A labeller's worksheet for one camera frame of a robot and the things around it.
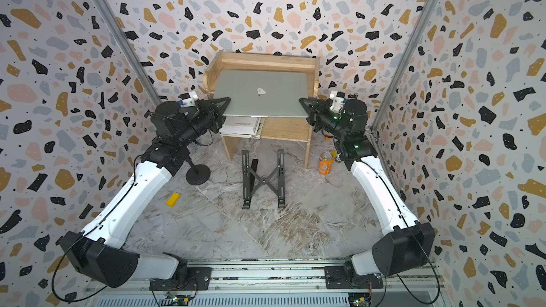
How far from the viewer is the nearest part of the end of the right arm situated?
526 millimetres

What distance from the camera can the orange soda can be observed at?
975mm

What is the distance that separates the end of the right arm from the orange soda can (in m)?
0.33
